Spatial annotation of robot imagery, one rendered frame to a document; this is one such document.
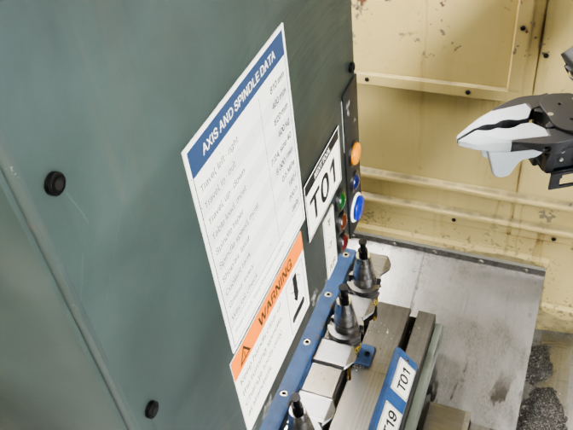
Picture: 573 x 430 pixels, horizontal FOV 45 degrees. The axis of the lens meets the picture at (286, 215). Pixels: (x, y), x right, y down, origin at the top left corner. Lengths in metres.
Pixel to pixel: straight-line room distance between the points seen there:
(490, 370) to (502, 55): 0.75
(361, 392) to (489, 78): 0.71
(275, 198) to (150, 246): 0.19
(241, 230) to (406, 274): 1.36
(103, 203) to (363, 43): 1.22
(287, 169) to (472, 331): 1.28
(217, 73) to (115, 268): 0.14
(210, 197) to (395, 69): 1.12
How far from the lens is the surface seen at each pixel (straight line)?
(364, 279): 1.28
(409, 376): 1.54
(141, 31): 0.37
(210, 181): 0.46
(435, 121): 1.61
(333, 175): 0.71
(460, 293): 1.84
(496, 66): 1.50
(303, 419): 1.08
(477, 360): 1.80
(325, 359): 1.22
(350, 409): 1.53
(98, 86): 0.34
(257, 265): 0.56
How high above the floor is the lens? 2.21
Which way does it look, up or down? 43 degrees down
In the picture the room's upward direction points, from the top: 8 degrees counter-clockwise
